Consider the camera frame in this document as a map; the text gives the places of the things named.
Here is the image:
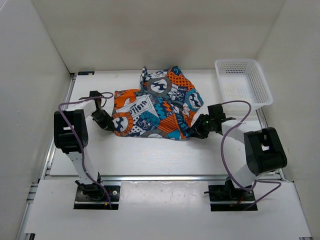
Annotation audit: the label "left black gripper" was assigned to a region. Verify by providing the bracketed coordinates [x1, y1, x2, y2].
[90, 109, 115, 132]

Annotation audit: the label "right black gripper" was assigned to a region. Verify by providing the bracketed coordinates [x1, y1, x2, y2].
[187, 113, 215, 139]

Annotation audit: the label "colourful patterned shorts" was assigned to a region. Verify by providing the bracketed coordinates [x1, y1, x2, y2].
[112, 66, 204, 140]

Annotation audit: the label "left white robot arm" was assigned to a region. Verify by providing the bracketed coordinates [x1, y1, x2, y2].
[53, 90, 115, 200]

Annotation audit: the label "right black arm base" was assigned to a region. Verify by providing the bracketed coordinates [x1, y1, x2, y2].
[204, 178, 258, 212]

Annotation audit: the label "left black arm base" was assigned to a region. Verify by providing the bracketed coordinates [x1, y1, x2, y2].
[73, 180, 121, 210]

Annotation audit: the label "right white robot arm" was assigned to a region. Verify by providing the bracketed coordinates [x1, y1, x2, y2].
[189, 103, 288, 200]

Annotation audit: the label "small black corner label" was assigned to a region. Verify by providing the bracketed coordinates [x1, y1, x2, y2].
[77, 71, 95, 76]

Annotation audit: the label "white perforated plastic basket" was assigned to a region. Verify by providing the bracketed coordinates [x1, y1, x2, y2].
[214, 58, 274, 117]

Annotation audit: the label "right aluminium side rail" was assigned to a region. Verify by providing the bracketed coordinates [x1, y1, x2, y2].
[255, 108, 287, 182]

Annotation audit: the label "aluminium front rail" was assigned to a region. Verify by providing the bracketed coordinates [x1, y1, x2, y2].
[44, 172, 282, 182]

